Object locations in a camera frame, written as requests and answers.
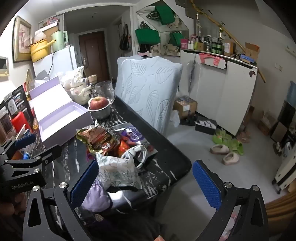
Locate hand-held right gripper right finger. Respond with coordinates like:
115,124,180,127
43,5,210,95
192,160,270,241

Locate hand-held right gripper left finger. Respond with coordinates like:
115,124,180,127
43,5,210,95
22,160,100,241

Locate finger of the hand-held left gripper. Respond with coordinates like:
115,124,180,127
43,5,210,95
0,134,36,160
5,145,62,171

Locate lavender gift box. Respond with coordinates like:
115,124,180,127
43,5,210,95
29,76,94,149

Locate brown snack packet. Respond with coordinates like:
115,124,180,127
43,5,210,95
76,126,121,156

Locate red snack packet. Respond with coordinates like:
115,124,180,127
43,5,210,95
116,137,133,156

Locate white charging cable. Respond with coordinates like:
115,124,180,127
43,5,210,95
121,145,148,168

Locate silver purple snack packet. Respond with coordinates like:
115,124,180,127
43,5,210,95
112,123,159,163

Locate person's left forearm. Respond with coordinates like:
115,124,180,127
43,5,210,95
0,196,23,241

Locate red plastic container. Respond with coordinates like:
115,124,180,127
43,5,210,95
11,111,33,133

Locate brown-filled plastic jar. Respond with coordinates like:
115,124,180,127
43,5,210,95
0,109,18,144

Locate beige slipper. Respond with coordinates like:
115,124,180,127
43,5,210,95
210,144,230,155
222,152,240,165

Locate black printed pouch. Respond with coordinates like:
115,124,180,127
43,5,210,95
3,85,35,121

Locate green slipper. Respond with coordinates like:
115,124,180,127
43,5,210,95
228,139,244,156
212,130,233,144

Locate black striped shoe box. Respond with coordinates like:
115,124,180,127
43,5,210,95
195,120,218,135

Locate pink slipper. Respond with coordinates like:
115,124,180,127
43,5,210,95
236,130,251,143

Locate woven straw fan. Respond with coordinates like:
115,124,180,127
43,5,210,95
25,68,35,91

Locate black shoes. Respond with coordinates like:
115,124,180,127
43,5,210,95
180,115,198,126

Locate grey plastic bag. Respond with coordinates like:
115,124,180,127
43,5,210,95
35,70,50,81

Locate metal bowl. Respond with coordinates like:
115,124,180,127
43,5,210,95
88,103,112,120

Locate cream cartoon water bottle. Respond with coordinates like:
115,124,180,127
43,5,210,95
67,66,92,105

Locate clear bag of snacks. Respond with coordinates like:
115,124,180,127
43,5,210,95
57,70,77,91

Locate red apple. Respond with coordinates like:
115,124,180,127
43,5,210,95
89,97,109,110

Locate cardboard box of goods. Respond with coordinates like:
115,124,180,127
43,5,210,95
173,96,198,120

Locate glass mug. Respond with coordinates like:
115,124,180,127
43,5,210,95
95,81,116,103

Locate white refrigerator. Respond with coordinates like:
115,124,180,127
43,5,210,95
32,45,78,80

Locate yellow pot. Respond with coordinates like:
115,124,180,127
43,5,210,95
30,39,57,63

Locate white cabinet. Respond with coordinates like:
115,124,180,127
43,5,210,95
180,49,258,136

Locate framed picture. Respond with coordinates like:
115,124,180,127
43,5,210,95
12,16,32,63

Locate green electric kettle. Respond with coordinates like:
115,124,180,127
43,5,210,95
51,31,69,52

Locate brown door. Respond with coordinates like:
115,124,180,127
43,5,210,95
78,31,109,80

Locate cardboard boxes on refrigerator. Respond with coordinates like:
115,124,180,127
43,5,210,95
35,20,61,44

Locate pink cloth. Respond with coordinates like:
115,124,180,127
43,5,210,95
199,53,220,67

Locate blue flat box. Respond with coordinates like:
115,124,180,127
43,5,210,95
240,54,256,64

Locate black handbag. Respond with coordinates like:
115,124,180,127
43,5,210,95
119,24,130,51

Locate row of bottles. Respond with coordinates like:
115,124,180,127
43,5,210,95
185,35,236,55

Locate open cardboard box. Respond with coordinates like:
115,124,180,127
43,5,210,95
245,42,260,61

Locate green tote bag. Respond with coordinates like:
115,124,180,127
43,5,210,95
169,31,185,47
135,21,161,44
154,5,175,25

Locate wooden stair handrail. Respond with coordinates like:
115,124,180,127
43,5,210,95
191,0,266,83

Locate wall intercom panel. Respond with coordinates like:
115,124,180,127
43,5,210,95
0,56,10,81

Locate black kettle cable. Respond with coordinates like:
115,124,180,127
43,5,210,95
47,51,57,79

